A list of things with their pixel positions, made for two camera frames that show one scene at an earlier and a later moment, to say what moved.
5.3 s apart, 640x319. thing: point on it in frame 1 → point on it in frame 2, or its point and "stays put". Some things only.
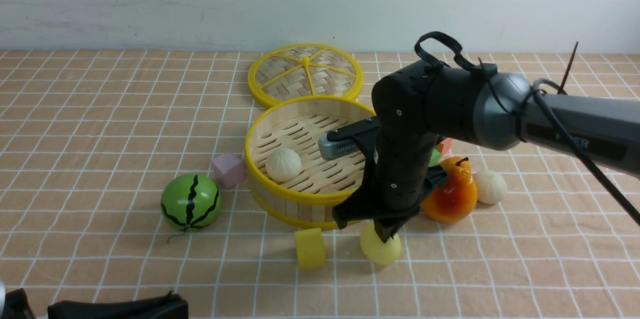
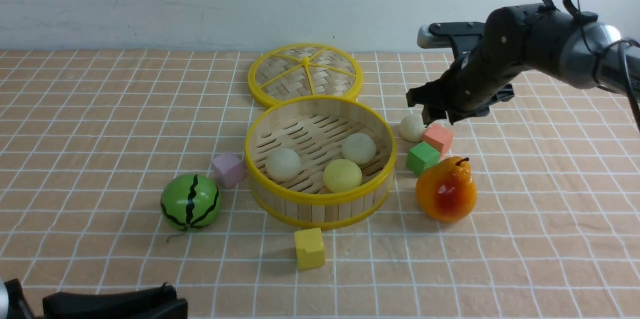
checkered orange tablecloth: x=124 y=171 stays put
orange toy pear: x=457 y=201 stays put
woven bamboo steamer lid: x=287 y=72 stays put
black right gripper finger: x=389 y=227 → x=429 y=114
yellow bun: x=375 y=249 → x=342 y=175
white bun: x=283 y=165 stays put
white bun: x=491 y=187 → x=359 y=148
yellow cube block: x=310 y=248 stays put
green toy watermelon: x=191 y=202 stays put
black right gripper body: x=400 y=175 → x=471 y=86
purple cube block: x=228 y=170 stays put
